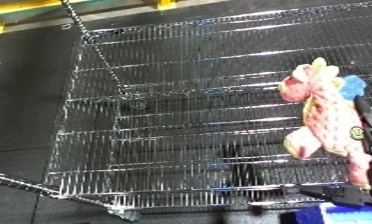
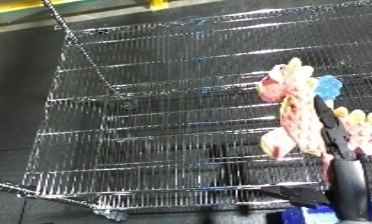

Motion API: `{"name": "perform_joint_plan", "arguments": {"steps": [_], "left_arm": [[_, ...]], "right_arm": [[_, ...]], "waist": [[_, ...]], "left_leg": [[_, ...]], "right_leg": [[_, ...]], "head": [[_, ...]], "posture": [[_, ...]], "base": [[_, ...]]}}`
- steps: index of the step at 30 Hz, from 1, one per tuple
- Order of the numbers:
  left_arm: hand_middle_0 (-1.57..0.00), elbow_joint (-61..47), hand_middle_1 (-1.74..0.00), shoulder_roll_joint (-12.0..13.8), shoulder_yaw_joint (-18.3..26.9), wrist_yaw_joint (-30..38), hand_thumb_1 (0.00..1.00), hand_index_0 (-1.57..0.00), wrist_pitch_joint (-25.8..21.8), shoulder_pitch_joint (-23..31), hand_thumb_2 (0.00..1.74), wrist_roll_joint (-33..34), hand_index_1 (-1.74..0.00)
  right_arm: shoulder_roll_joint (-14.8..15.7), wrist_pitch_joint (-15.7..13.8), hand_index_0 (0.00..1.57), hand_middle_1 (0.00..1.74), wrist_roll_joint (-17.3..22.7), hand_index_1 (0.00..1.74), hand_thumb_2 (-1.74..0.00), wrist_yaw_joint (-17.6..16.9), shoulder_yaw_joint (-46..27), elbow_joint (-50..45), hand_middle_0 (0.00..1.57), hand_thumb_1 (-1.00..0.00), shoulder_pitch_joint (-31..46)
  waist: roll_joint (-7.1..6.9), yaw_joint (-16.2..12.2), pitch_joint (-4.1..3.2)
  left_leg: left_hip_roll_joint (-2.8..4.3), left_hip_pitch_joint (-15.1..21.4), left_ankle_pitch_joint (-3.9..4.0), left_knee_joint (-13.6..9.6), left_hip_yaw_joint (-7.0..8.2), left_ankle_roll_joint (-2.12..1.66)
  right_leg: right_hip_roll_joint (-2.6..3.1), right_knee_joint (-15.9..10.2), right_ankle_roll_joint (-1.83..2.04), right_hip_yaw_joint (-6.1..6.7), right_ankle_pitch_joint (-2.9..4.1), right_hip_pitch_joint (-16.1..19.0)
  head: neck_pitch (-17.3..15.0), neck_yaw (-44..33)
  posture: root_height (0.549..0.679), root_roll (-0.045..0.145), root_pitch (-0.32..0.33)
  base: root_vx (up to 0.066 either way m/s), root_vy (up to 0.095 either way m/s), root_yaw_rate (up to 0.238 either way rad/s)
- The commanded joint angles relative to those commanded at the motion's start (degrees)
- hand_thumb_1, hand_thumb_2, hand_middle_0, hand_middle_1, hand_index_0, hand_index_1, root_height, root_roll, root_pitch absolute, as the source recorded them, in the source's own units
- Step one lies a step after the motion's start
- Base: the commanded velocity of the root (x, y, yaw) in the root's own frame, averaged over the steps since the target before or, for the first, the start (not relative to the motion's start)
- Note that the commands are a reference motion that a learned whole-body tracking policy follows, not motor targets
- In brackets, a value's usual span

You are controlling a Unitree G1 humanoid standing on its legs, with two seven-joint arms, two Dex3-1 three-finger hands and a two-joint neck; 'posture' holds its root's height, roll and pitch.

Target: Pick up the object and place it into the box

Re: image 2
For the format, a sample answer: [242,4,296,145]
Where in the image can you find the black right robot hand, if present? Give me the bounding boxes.
[260,95,372,221]

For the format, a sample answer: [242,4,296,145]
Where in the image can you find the pink dragon soft toy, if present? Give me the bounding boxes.
[255,57,372,184]

